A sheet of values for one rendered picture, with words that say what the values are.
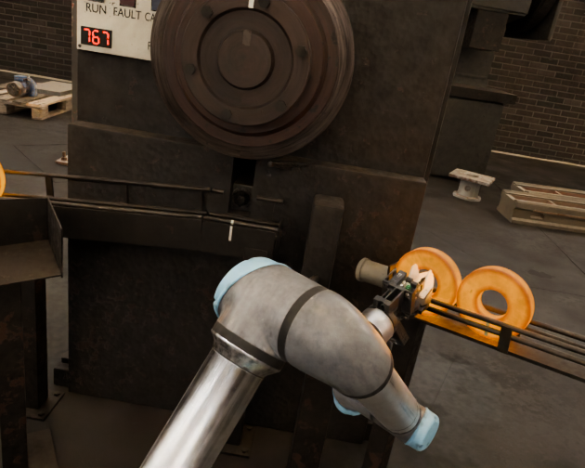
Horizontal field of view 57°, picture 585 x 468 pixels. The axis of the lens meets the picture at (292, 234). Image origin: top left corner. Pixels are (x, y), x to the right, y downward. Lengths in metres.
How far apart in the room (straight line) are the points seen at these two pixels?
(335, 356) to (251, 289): 0.15
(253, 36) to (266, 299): 0.64
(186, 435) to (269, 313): 0.20
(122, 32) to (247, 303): 0.94
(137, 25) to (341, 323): 1.02
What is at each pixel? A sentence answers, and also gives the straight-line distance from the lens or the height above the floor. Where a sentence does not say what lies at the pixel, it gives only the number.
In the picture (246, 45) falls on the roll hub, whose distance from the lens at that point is 1.20.
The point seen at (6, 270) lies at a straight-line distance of 1.36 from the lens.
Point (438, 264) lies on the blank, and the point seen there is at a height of 0.76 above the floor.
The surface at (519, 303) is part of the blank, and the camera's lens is 1.19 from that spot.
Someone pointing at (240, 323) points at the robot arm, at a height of 0.82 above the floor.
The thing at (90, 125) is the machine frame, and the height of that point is 0.87.
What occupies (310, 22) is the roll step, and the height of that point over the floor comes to 1.21.
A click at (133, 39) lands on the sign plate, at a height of 1.10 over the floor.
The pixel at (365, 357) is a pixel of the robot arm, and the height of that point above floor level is 0.82.
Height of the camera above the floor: 1.20
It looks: 21 degrees down
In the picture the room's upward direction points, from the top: 9 degrees clockwise
